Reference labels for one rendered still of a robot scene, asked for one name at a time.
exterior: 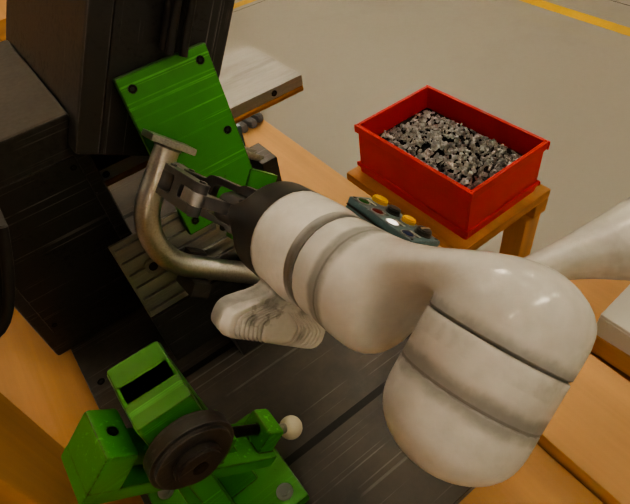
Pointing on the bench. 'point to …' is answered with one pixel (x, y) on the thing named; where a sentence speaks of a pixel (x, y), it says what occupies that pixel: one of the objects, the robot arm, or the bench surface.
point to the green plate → (187, 116)
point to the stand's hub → (188, 450)
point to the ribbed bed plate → (150, 284)
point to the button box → (387, 221)
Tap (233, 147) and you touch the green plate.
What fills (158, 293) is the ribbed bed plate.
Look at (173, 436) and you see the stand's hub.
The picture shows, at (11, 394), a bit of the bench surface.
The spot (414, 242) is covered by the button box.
